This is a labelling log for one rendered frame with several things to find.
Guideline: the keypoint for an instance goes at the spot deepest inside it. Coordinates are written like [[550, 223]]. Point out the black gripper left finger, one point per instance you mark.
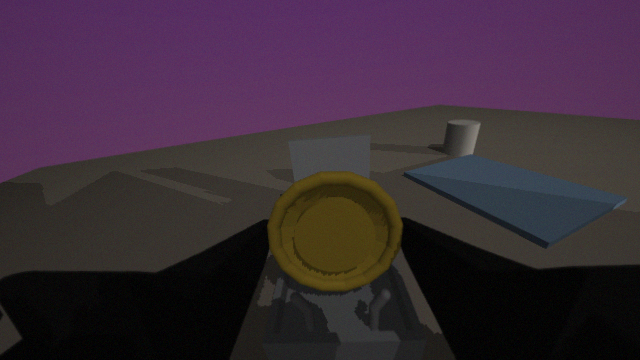
[[192, 310]]

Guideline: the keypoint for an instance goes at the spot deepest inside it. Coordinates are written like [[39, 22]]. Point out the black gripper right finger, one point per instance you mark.
[[493, 308]]

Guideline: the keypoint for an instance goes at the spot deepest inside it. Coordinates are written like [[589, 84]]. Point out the yellow plate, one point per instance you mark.
[[335, 231]]

